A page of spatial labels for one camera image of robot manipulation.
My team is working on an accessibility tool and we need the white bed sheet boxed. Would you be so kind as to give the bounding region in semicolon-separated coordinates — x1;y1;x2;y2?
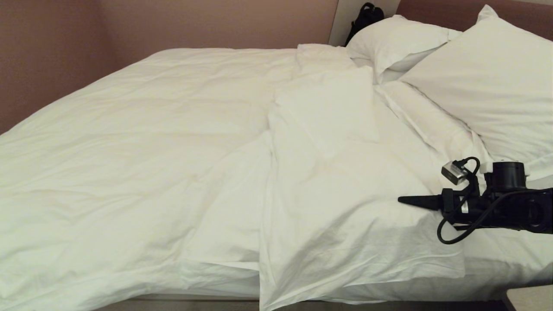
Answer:
320;175;553;303

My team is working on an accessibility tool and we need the large white pillow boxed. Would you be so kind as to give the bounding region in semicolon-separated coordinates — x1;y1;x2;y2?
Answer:
398;5;553;180

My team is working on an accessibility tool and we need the black bag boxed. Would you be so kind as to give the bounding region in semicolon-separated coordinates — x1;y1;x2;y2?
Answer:
344;2;385;47

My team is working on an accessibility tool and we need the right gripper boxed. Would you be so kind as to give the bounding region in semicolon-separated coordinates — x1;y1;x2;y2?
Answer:
397;188;489;226

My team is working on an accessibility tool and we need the flat white pillow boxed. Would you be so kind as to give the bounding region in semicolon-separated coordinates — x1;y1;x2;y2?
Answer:
377;80;494;167

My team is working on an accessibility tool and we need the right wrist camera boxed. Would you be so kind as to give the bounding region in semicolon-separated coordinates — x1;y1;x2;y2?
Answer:
441;160;470;186

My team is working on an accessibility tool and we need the pale bedside table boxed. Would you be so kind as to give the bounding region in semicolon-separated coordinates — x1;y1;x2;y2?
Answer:
502;284;553;311

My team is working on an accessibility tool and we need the white duvet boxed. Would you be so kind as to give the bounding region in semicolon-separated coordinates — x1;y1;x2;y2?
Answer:
0;43;467;311

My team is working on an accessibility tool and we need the wooden headboard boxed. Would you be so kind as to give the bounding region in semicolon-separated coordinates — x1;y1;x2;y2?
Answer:
395;0;553;33

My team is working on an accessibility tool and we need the small white pillow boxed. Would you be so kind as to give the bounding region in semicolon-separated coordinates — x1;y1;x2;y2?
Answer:
346;14;464;83

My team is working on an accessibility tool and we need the black cable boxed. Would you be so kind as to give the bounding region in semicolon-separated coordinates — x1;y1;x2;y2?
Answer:
436;156;553;245

